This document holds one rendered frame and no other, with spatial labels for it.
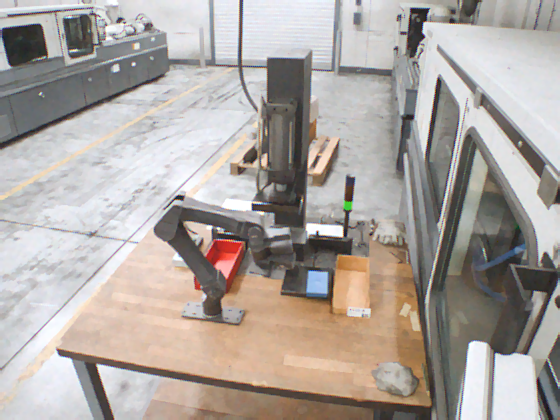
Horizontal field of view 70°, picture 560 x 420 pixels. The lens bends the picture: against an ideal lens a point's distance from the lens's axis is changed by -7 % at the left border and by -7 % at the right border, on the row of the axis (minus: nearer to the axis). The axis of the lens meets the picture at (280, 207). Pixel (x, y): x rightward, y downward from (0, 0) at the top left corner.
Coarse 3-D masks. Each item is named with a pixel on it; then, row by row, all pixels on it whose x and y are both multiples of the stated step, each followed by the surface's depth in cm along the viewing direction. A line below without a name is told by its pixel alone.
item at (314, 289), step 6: (312, 276) 153; (318, 276) 153; (324, 276) 153; (312, 282) 150; (318, 282) 150; (324, 282) 150; (312, 288) 147; (318, 288) 147; (324, 288) 147; (306, 294) 143; (312, 294) 143; (318, 294) 142; (324, 294) 141
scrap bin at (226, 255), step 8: (216, 240) 168; (224, 240) 167; (216, 248) 170; (224, 248) 169; (232, 248) 168; (240, 248) 162; (208, 256) 161; (216, 256) 167; (224, 256) 167; (232, 256) 167; (240, 256) 163; (216, 264) 162; (224, 264) 162; (232, 264) 153; (224, 272) 158; (232, 272) 152; (232, 280) 153; (200, 288) 148
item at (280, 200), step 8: (296, 176) 168; (272, 184) 161; (280, 184) 154; (256, 192) 164; (264, 192) 164; (272, 192) 155; (280, 192) 155; (288, 192) 155; (256, 200) 158; (264, 200) 158; (272, 200) 153; (280, 200) 153; (288, 200) 152; (296, 200) 158; (256, 208) 157; (264, 208) 157; (272, 208) 156; (280, 208) 155; (288, 208) 155; (296, 208) 154
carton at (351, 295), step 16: (352, 256) 156; (336, 272) 148; (352, 272) 158; (368, 272) 148; (336, 288) 150; (352, 288) 150; (368, 288) 141; (336, 304) 142; (352, 304) 142; (368, 304) 135
